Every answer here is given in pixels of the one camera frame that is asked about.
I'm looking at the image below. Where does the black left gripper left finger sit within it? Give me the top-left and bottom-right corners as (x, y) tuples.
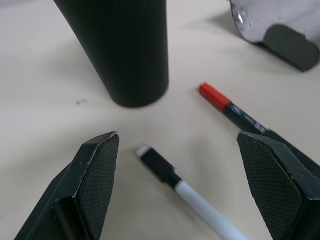
(13, 130), (120, 240)

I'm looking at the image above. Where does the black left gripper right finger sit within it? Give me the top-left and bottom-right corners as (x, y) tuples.
(236, 130), (320, 240)

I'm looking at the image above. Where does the black marker with red cap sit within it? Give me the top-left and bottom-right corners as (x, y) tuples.
(198, 81), (270, 135)

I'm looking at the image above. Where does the white marker with black cap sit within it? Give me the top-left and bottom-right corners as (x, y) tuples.
(136, 144), (250, 240)

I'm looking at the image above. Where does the black ribbed pen holder cup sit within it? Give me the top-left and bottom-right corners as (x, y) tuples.
(53, 0), (170, 109)

